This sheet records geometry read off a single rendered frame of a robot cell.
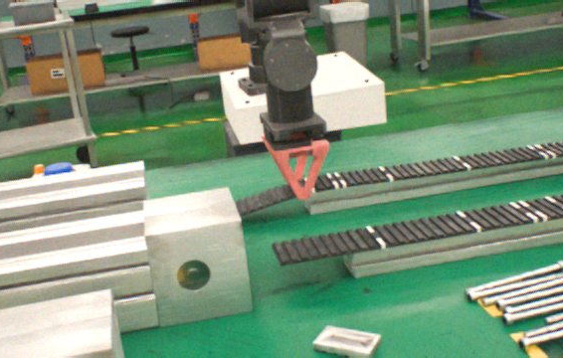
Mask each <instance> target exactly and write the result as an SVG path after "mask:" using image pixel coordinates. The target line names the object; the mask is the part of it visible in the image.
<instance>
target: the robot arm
mask: <svg viewBox="0 0 563 358"><path fill-rule="evenodd" d="M314 4H320V0H235V6H237V14H238V21H239V29H240V36H241V44H246V43H247V44H251V45H250V53H251V61H250V62H248V71H249V76H248V77H244V78H240V79H238V82H239V88H241V90H242V91H243V92H244V93H245V94H246V95H247V96H256V95H260V94H266V102H267V112H261V113H260V120H261V124H262V125H263V129H264V133H261V138H262V139H263V142H264V144H265V146H266V147H267V149H268V151H269V152H270V153H271V155H272V156H273V159H274V161H275V163H276V164H277V166H278V168H279V170H280V172H281V175H282V177H283V179H284V181H285V182H287V184H288V183H289V184H290V186H291V188H292V189H293V192H294V194H295V196H296V198H297V199H298V200H304V199H309V198H310V195H311V192H312V188H313V186H314V183H315V180H316V177H317V173H318V171H319V169H321V166H322V164H323V162H324V159H325V156H326V154H327V151H328V149H329V143H328V142H327V141H326V140H322V141H314V142H311V141H312V138H317V137H322V136H323V133H326V132H327V125H326V120H325V119H323V118H322V117H321V116H320V115H317V114H316V113H315V112H314V111H313V100H312V89H311V82H312V81H313V79H314V78H315V76H316V71H317V58H316V54H315V52H314V50H313V49H312V47H311V46H310V45H309V44H308V43H307V32H306V31H305V30H304V28H303V25H306V21H307V20H313V19H316V18H315V7H314ZM305 11H307V12H305ZM298 12H302V13H298ZM308 155H313V159H312V163H311V166H310V169H309V173H308V177H307V180H306V183H305V186H304V187H302V188H301V187H300V186H299V184H298V182H297V180H301V177H302V172H304V168H305V164H306V161H307V156H308ZM296 157H297V162H296V166H295V171H294V173H293V171H292V169H291V167H290V165H289V163H288V162H289V160H290V159H291V158H296Z"/></svg>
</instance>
